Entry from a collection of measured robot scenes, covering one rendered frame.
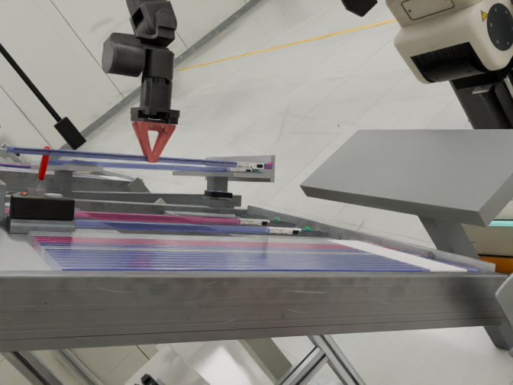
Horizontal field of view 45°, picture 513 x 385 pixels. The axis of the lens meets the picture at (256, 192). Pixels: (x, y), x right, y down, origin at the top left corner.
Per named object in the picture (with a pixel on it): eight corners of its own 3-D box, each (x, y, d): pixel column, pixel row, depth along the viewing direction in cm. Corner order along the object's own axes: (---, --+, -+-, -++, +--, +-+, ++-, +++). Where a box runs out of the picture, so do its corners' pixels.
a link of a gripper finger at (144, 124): (137, 162, 111) (141, 109, 111) (127, 160, 118) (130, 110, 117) (173, 164, 114) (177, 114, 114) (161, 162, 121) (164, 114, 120)
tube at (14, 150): (269, 169, 128) (269, 163, 128) (272, 169, 127) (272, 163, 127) (5, 152, 104) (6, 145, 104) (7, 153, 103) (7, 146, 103)
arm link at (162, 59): (180, 47, 113) (166, 50, 118) (145, 41, 109) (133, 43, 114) (177, 85, 114) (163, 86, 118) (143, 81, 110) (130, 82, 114)
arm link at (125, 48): (174, 9, 113) (154, 30, 120) (114, -4, 107) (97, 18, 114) (179, 71, 111) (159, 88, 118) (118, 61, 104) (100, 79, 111)
